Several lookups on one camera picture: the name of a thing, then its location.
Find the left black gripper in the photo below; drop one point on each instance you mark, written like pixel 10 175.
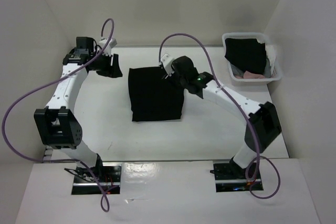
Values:
pixel 114 71

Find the black skirt in basket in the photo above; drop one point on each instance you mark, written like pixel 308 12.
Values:
pixel 246 54

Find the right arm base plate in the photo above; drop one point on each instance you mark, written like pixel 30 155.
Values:
pixel 232 178

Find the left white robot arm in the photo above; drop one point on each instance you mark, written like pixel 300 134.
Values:
pixel 56 122

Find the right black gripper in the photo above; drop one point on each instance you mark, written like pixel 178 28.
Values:
pixel 175 70

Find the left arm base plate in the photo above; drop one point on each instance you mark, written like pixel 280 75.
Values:
pixel 84 183

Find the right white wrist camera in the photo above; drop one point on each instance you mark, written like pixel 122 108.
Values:
pixel 166 62

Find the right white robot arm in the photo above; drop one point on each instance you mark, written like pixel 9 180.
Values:
pixel 262 122

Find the grey cloth in basket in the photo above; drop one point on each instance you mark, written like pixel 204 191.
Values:
pixel 267 72

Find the black skirt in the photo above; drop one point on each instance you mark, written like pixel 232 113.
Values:
pixel 153 98
pixel 246 54

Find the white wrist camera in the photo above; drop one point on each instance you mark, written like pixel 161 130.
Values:
pixel 107 45
pixel 166 62

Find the pink cloth in basket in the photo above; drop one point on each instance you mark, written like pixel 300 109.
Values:
pixel 249 75

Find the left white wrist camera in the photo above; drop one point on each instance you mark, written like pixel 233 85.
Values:
pixel 107 45

